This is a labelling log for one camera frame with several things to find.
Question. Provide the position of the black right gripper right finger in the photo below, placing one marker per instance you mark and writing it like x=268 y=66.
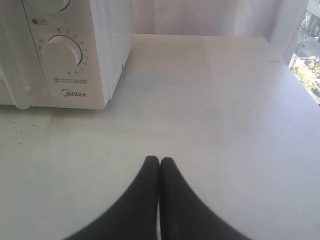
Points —
x=183 y=215

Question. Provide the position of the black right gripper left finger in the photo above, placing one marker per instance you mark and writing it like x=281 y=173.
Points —
x=134 y=215

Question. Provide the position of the white microwave door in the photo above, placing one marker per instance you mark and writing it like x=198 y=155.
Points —
x=8 y=68

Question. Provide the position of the white Midea microwave oven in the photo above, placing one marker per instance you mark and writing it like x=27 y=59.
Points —
x=102 y=29

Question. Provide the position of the white lower timer knob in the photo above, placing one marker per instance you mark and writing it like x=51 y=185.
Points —
x=62 y=53

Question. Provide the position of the white upper power knob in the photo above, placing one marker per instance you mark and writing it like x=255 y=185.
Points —
x=48 y=6

